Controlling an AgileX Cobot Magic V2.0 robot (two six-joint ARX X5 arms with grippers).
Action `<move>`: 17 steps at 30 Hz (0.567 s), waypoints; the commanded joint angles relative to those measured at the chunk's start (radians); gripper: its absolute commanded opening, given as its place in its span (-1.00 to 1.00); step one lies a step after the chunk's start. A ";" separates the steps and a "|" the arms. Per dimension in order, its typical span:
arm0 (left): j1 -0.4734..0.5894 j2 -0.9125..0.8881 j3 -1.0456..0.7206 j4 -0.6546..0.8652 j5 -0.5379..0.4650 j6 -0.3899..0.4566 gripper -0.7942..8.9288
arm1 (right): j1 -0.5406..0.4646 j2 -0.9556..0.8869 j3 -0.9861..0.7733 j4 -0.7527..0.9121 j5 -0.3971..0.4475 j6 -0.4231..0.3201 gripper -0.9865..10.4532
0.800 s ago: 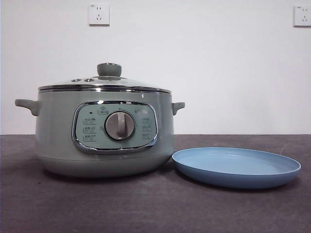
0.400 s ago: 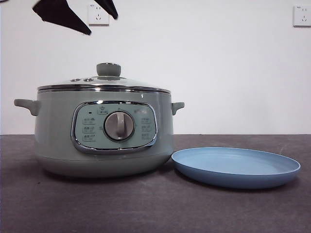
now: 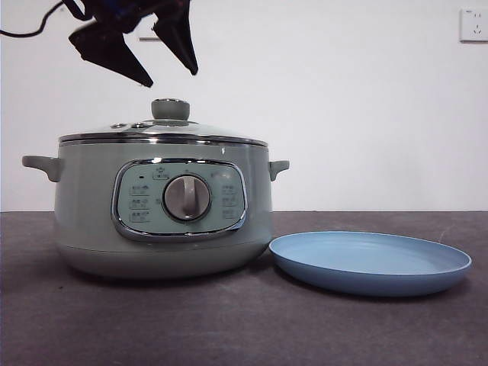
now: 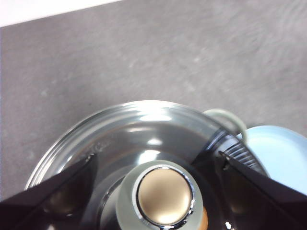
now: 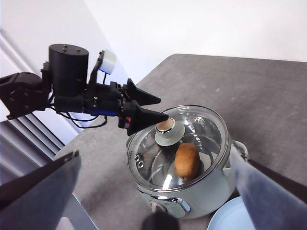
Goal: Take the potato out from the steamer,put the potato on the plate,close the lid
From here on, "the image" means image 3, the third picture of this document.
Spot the black cable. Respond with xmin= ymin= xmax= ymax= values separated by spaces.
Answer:
xmin=0 ymin=2 xmax=66 ymax=38

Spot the blue round plate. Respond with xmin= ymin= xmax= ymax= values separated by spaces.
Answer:
xmin=268 ymin=230 xmax=473 ymax=297

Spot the glass lid with green knob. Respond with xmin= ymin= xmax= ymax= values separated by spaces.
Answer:
xmin=57 ymin=97 xmax=268 ymax=145

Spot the pale green electric steamer pot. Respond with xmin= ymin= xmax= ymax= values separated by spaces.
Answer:
xmin=21 ymin=139 xmax=290 ymax=281

